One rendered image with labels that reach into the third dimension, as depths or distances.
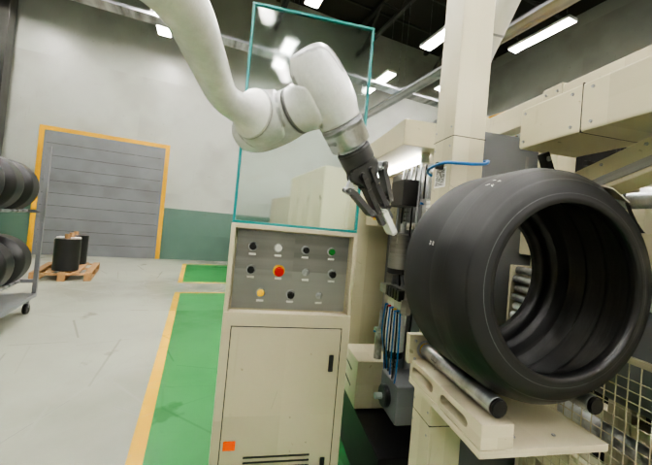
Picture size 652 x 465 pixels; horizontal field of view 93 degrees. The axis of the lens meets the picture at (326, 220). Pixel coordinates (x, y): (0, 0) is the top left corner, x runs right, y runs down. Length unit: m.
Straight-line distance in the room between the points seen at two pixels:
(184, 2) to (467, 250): 0.67
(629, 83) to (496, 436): 0.95
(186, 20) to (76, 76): 10.07
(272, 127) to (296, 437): 1.32
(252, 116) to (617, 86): 0.97
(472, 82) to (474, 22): 0.22
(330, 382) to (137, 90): 9.42
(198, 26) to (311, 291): 1.17
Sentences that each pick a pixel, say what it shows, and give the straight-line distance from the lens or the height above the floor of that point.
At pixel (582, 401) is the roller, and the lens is 1.13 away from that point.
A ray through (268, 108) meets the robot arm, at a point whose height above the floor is 1.51.
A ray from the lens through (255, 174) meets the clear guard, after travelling 1.38.
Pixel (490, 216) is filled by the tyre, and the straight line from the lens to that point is 0.80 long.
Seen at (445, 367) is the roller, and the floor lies 0.91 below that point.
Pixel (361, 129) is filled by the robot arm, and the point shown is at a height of 1.49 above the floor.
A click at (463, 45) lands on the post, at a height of 1.98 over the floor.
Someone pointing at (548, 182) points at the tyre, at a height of 1.44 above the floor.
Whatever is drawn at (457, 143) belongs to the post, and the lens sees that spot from 1.24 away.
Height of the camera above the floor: 1.29
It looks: 1 degrees up
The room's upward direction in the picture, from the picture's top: 5 degrees clockwise
